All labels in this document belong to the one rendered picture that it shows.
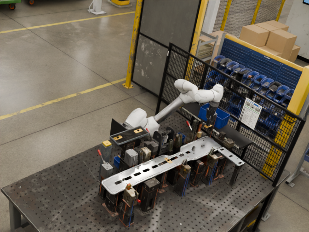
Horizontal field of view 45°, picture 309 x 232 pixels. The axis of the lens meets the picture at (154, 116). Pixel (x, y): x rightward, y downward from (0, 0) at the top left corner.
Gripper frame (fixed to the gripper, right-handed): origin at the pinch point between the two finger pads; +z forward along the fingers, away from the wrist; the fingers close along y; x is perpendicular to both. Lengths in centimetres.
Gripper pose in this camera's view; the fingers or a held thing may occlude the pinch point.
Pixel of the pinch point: (208, 122)
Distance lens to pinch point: 369.6
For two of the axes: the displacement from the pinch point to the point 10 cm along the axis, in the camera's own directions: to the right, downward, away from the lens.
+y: 6.4, 5.0, -5.8
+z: -1.6, 8.3, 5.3
